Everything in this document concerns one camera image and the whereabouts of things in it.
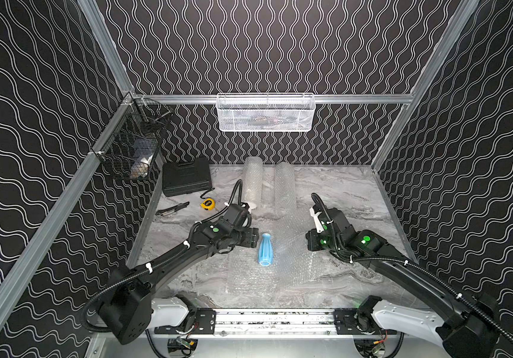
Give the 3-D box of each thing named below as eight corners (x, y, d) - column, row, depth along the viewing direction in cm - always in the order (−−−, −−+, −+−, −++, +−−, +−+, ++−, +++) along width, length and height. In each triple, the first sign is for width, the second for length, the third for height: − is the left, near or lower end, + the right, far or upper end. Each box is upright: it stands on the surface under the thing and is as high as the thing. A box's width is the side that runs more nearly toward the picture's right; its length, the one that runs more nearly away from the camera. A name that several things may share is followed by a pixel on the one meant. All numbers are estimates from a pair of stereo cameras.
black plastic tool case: (164, 198, 108) (160, 190, 104) (166, 171, 120) (162, 163, 115) (212, 189, 112) (211, 182, 107) (209, 164, 123) (207, 156, 118)
